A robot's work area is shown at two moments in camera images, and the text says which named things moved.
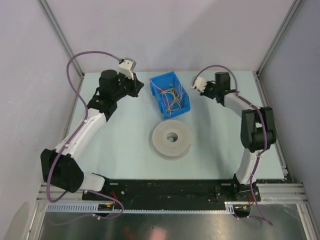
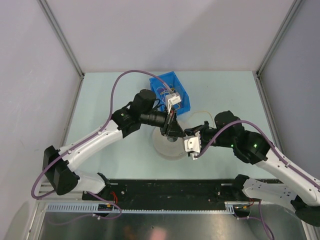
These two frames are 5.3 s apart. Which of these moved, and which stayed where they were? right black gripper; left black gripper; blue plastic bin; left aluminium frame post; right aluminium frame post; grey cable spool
Moved: left black gripper; right black gripper
Stayed: right aluminium frame post; grey cable spool; blue plastic bin; left aluminium frame post
